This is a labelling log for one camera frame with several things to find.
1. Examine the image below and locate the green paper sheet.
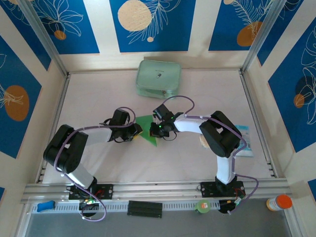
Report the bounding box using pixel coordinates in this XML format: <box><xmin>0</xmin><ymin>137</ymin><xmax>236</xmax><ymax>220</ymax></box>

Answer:
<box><xmin>135</xmin><ymin>115</ymin><xmax>158</xmax><ymax>148</ymax></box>

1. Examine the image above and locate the mint green zip pouch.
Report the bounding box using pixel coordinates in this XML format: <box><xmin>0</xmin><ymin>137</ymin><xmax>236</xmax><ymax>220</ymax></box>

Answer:
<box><xmin>135</xmin><ymin>60</ymin><xmax>183</xmax><ymax>100</ymax></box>

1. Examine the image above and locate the black ribbed block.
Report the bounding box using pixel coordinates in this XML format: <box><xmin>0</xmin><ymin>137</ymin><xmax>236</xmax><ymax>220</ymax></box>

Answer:
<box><xmin>127</xmin><ymin>200</ymin><xmax>163</xmax><ymax>219</ymax></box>

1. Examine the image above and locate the blue and white packet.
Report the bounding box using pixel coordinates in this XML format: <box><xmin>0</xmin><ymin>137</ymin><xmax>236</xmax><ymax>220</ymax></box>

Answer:
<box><xmin>234</xmin><ymin>124</ymin><xmax>254</xmax><ymax>158</ymax></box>

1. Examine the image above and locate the green tape roll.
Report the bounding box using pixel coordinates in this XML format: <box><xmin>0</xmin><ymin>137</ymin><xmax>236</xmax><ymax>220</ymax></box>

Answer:
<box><xmin>194</xmin><ymin>198</ymin><xmax>211</xmax><ymax>215</ymax></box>

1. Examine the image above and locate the grey metal tray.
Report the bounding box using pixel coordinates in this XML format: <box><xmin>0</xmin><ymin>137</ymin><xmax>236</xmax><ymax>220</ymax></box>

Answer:
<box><xmin>23</xmin><ymin>198</ymin><xmax>301</xmax><ymax>237</ymax></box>

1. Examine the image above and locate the blue bone-shaped toy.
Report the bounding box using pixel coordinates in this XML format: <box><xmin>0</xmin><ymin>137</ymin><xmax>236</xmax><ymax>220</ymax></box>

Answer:
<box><xmin>37</xmin><ymin>201</ymin><xmax>55</xmax><ymax>213</ymax></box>

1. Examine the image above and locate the orange-capped bottle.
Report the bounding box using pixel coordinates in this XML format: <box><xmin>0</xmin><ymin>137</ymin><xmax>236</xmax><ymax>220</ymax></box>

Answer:
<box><xmin>266</xmin><ymin>194</ymin><xmax>293</xmax><ymax>212</ymax></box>

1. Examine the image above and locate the long aluminium base rail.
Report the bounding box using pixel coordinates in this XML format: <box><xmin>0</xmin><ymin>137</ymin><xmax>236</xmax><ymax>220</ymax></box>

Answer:
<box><xmin>21</xmin><ymin>179</ymin><xmax>293</xmax><ymax>204</ymax></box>

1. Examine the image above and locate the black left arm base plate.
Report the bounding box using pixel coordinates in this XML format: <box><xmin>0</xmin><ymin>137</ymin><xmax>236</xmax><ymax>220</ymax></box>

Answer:
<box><xmin>68</xmin><ymin>184</ymin><xmax>114</xmax><ymax>200</ymax></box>

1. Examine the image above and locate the aluminium side rail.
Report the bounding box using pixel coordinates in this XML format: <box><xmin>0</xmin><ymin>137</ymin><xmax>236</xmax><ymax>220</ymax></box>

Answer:
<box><xmin>240</xmin><ymin>71</ymin><xmax>277</xmax><ymax>178</ymax></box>
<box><xmin>37</xmin><ymin>74</ymin><xmax>71</xmax><ymax>183</ymax></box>

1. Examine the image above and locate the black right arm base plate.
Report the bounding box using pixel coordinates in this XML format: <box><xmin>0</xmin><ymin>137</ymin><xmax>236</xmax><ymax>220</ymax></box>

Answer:
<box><xmin>200</xmin><ymin>181</ymin><xmax>246</xmax><ymax>198</ymax></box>

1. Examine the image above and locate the slotted grey cable duct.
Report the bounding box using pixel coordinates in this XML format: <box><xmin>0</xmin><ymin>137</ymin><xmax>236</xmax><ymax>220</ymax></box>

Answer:
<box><xmin>31</xmin><ymin>199</ymin><xmax>220</xmax><ymax>214</ymax></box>

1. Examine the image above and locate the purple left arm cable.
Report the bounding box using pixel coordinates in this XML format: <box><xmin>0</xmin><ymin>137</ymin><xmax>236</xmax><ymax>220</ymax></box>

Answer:
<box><xmin>53</xmin><ymin>106</ymin><xmax>136</xmax><ymax>221</ymax></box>

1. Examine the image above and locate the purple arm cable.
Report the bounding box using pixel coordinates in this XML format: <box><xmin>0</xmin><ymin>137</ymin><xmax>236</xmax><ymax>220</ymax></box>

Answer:
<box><xmin>53</xmin><ymin>106</ymin><xmax>136</xmax><ymax>221</ymax></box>
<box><xmin>161</xmin><ymin>95</ymin><xmax>260</xmax><ymax>215</ymax></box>

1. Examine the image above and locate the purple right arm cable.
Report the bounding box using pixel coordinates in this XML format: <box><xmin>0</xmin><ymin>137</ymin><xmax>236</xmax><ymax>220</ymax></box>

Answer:
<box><xmin>161</xmin><ymin>95</ymin><xmax>260</xmax><ymax>215</ymax></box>

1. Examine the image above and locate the aluminium frame post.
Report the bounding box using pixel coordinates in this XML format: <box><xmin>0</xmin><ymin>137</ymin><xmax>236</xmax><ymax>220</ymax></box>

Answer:
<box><xmin>241</xmin><ymin>0</ymin><xmax>288</xmax><ymax>75</ymax></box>
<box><xmin>18</xmin><ymin>0</ymin><xmax>69</xmax><ymax>77</ymax></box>

